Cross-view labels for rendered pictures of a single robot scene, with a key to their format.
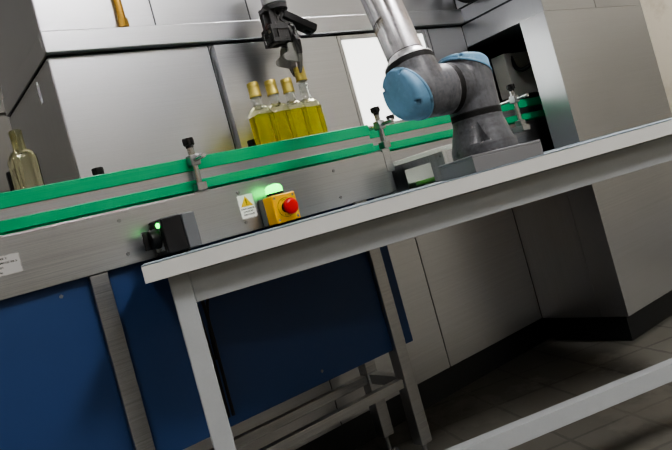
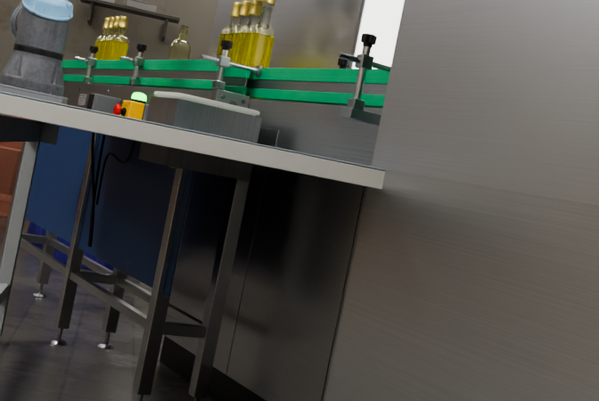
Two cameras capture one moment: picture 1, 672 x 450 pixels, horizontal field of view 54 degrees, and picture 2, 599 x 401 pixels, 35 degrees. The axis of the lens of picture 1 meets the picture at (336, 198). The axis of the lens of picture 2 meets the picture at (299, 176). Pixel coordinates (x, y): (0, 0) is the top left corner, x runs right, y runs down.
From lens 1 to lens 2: 3.52 m
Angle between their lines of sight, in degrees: 96
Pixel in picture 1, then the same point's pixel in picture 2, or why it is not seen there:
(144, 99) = not seen: hidden behind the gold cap
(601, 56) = not seen: outside the picture
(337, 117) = (332, 52)
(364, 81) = (376, 9)
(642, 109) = (585, 158)
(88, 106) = (224, 13)
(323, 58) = not seen: outside the picture
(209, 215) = not seen: hidden behind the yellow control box
